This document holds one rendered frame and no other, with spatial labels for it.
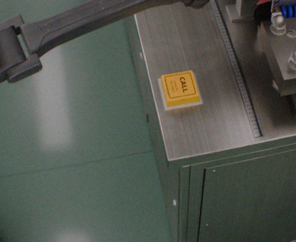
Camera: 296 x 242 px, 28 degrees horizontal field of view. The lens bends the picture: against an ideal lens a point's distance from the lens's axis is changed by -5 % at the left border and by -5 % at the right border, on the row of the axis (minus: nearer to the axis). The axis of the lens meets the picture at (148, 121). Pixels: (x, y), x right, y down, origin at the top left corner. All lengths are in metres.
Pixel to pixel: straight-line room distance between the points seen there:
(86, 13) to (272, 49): 0.41
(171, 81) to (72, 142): 1.07
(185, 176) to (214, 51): 0.29
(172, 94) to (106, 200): 0.97
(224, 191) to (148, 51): 0.37
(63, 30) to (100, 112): 1.34
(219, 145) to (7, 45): 0.50
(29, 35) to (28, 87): 1.45
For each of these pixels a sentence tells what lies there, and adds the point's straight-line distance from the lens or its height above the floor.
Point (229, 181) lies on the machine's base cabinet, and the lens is 1.45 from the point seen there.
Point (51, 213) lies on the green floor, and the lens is 2.26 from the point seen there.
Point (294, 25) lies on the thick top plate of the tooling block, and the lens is 1.35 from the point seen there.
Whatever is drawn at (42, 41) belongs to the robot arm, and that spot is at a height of 1.21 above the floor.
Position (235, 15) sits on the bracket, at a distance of 1.50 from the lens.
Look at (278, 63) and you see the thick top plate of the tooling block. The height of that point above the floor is 1.03.
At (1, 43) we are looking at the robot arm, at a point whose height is 1.22.
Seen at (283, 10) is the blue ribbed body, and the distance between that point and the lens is 1.36.
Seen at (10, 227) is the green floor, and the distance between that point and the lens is 2.27.
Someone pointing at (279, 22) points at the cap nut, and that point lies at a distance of 1.30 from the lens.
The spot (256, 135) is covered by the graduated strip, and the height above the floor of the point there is 0.90.
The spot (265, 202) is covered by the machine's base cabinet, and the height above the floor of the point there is 0.54.
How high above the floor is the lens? 2.04
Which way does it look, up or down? 59 degrees down
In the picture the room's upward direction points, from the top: 5 degrees counter-clockwise
